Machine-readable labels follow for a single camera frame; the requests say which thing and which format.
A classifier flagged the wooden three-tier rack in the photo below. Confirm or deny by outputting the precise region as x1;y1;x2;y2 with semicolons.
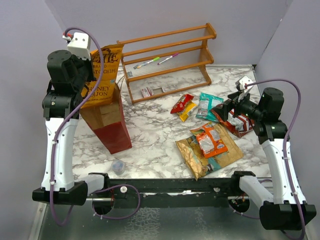
117;22;217;105

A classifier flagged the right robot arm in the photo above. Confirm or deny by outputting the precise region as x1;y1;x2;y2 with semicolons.
211;87;317;231

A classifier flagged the pink capped marker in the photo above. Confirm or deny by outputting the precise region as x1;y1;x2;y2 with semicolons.
157;53;179;65

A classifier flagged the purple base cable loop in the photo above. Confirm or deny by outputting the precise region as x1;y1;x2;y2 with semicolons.
91;184;142;221

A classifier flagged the dark red chips bag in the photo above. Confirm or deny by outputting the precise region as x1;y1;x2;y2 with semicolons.
211;109;255;138

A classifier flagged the yellow honey dijon chips bag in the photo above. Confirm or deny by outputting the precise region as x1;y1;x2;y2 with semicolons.
81;44;124;109

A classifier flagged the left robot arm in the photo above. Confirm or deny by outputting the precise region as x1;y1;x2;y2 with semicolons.
32;50;111;206

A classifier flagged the gold brown chips bag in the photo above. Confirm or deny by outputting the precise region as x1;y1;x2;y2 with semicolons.
175;121;244;180

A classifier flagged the orange Fox's candy bag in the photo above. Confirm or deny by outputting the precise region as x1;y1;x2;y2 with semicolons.
190;121;228;159

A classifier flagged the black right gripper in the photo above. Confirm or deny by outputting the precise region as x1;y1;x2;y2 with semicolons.
213;89;265;121

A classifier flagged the brown and red paper bag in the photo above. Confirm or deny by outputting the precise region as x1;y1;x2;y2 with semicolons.
80;85;132;154

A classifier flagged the red white staples box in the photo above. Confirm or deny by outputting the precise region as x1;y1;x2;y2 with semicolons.
141;87;154;98

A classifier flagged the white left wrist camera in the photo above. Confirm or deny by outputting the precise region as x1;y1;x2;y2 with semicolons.
62;32;91;61

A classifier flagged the green capped marker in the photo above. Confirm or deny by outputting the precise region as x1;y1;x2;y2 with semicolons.
133;57;160;70

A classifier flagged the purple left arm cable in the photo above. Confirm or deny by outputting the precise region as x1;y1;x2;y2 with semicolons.
49;27;105;227

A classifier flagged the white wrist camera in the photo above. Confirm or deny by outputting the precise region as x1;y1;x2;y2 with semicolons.
235;76;253;96
62;32;91;61

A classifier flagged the red yellow snack packet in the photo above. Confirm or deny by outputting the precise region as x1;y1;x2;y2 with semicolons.
170;94;197;122

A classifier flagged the teal mint candy bag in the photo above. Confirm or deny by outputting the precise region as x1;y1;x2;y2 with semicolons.
195;92;224;122

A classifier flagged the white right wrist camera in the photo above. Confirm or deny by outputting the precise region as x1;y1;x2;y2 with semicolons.
235;76;253;96

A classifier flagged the black base frame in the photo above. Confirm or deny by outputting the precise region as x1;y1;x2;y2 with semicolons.
93;171;254;209

